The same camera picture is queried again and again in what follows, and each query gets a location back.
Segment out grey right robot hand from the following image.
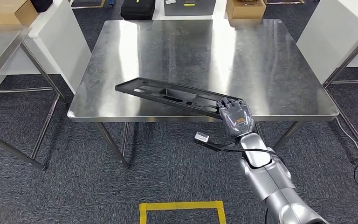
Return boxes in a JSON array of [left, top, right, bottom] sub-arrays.
[[216, 97, 255, 138]]

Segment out long black plastic part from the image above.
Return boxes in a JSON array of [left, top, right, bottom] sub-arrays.
[[115, 77, 244, 119]]

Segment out yellow floor tape square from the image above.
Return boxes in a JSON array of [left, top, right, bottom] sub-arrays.
[[138, 201, 227, 224]]

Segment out cardboard box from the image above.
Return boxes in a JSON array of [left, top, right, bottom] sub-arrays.
[[226, 0, 267, 21], [0, 0, 40, 28]]

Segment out dark grey pad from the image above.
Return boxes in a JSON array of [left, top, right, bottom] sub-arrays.
[[163, 0, 217, 17]]

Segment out black carry case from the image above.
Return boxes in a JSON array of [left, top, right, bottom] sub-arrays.
[[120, 0, 157, 21]]

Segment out black bag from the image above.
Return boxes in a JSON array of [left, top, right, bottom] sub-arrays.
[[30, 0, 54, 13]]

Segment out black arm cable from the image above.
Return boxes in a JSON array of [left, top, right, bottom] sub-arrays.
[[222, 148, 286, 164]]

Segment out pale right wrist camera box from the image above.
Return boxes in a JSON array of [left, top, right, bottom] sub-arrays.
[[194, 131, 238, 153]]

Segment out white floor cable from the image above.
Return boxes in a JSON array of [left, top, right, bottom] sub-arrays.
[[336, 117, 358, 155]]

